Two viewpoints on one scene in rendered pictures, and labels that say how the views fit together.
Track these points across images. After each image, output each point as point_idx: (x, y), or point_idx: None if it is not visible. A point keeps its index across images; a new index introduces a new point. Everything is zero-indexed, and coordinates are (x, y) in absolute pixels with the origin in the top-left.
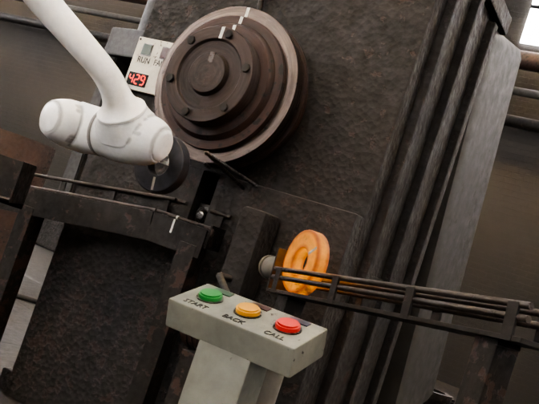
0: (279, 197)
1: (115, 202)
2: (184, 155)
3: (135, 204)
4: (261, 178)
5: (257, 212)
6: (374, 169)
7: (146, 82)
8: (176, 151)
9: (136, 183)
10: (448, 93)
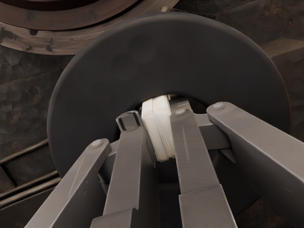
0: (258, 9)
1: (26, 194)
2: (268, 56)
3: (45, 160)
4: (187, 5)
5: (296, 52)
6: None
7: None
8: (222, 62)
9: (19, 136)
10: None
